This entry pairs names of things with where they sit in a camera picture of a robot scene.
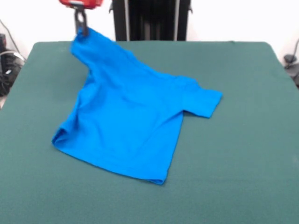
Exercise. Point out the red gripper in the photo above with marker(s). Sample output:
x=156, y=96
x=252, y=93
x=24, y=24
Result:
x=81, y=3

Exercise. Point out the blue GAME print t-shirt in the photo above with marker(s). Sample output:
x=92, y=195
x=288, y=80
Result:
x=128, y=116

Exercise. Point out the dark green table cloth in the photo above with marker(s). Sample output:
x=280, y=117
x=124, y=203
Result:
x=233, y=163

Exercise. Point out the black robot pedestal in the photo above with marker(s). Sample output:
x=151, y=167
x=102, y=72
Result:
x=151, y=21

